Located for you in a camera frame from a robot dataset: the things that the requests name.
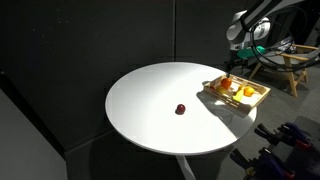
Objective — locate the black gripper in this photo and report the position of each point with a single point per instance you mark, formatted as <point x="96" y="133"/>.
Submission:
<point x="236" y="62"/>

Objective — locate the yellow banana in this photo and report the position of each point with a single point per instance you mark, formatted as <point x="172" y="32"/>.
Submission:
<point x="238" y="95"/>

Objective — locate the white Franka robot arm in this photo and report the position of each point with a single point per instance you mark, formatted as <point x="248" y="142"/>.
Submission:
<point x="240" y="30"/>

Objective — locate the light wooden slatted tray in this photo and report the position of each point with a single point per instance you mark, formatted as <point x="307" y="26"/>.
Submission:
<point x="253" y="100"/>

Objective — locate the large orange fruit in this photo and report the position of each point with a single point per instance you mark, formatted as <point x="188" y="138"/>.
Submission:
<point x="226" y="83"/>

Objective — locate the small yellow lemon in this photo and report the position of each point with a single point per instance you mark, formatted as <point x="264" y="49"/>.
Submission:
<point x="221" y="90"/>

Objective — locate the yellow-orange round fruit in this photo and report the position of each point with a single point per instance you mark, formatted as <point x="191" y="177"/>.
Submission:
<point x="249" y="91"/>

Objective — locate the small red fruit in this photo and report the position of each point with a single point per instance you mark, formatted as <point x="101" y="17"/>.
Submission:
<point x="212" y="87"/>

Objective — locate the wooden chair grey cushion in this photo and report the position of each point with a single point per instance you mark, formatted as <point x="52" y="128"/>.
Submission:
<point x="290" y="71"/>

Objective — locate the clear plastic bag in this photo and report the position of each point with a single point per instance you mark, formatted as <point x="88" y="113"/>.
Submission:
<point x="286" y="45"/>

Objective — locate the dark red plum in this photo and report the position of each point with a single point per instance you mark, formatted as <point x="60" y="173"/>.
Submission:
<point x="180" y="108"/>

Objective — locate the perforated metal breadboard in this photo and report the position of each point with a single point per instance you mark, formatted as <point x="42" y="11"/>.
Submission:
<point x="306" y="163"/>

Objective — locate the green wrist camera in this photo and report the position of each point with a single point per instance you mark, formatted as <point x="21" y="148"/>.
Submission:
<point x="250" y="52"/>

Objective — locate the white table pedestal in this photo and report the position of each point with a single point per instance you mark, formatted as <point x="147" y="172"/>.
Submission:
<point x="185" y="168"/>

